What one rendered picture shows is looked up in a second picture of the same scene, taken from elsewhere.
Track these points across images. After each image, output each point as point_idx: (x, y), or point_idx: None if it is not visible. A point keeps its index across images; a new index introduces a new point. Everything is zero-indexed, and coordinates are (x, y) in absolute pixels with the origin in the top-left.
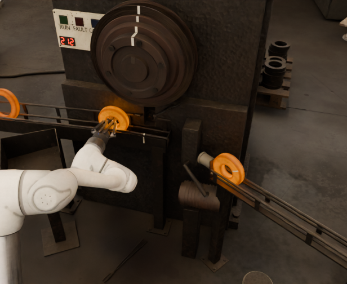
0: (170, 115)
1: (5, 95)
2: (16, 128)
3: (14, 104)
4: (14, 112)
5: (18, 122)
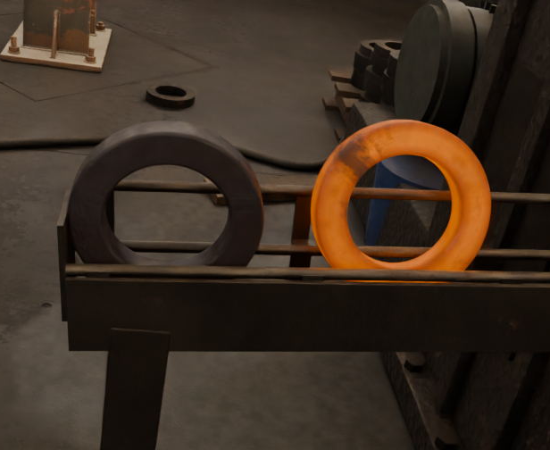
0: None
1: (448, 153)
2: (487, 324)
3: (486, 199)
4: (473, 245)
5: (523, 292)
